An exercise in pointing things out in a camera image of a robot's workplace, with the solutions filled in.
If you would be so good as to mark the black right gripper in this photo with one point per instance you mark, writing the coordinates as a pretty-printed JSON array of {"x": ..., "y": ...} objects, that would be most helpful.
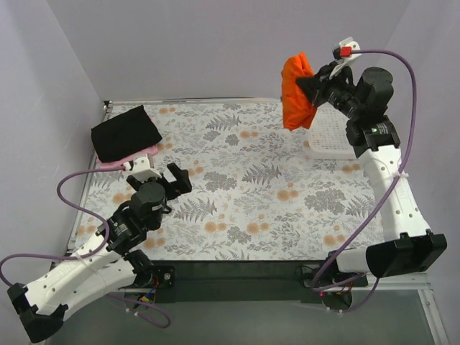
[{"x": 320, "y": 90}]

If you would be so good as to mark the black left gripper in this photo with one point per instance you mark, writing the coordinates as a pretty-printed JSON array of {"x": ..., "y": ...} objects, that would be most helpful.
[{"x": 167, "y": 185}]

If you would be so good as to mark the orange t shirt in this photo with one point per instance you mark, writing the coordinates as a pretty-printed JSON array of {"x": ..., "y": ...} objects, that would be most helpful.
[{"x": 297, "y": 111}]

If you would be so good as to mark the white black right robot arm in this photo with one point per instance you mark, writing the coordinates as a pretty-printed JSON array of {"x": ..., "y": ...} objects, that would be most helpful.
[{"x": 409, "y": 245}]

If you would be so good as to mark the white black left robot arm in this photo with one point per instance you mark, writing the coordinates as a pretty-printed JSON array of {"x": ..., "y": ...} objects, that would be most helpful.
[{"x": 109, "y": 260}]

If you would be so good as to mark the folded pink t shirt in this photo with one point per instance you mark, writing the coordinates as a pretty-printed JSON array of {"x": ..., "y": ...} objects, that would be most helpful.
[{"x": 115, "y": 163}]

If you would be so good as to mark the white plastic basket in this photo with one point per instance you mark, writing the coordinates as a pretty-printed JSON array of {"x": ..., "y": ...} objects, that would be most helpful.
[{"x": 327, "y": 135}]

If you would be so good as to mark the folded black t shirt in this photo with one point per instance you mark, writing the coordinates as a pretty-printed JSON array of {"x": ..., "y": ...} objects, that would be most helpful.
[{"x": 124, "y": 133}]

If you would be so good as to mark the floral table cloth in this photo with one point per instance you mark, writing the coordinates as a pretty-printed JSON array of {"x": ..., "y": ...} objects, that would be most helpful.
[{"x": 258, "y": 192}]

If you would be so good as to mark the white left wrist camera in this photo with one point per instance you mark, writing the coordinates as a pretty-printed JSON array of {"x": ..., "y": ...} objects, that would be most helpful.
[{"x": 142, "y": 168}]

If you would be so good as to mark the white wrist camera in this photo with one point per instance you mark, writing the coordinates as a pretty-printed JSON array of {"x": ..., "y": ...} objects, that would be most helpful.
[
  {"x": 142, "y": 168},
  {"x": 345, "y": 53}
]

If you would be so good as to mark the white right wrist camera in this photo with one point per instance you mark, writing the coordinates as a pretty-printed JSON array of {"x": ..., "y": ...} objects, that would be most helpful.
[{"x": 345, "y": 53}]

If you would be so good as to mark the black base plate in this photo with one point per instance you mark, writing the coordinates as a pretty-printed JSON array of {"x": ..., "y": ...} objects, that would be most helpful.
[{"x": 233, "y": 281}]

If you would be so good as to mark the aluminium frame rail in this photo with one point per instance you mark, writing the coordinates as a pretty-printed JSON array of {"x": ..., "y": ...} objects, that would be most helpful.
[{"x": 397, "y": 310}]

